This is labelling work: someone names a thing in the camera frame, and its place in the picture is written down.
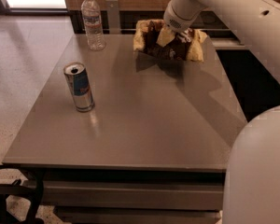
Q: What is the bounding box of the clear plastic water bottle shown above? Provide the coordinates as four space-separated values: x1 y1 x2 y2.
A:
81 0 106 51

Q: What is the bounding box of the brown yellow chip bag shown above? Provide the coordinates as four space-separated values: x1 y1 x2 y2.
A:
133 20 207 62

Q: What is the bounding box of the silver blue energy drink can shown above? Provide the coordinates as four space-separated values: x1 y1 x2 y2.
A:
63 62 94 112

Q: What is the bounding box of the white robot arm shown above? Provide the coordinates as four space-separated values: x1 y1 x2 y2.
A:
164 0 280 224

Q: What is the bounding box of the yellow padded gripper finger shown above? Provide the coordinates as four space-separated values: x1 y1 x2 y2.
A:
157 26 175 47

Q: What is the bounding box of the black chair frame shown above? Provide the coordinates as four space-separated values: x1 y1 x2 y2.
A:
0 173 45 224

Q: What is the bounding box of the left metal wall bracket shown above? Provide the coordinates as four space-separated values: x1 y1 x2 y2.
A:
105 0 121 35

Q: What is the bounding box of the grey metal table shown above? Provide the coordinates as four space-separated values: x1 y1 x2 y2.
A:
4 35 246 224

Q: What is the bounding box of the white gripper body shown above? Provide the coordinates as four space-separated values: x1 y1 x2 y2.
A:
163 0 206 33

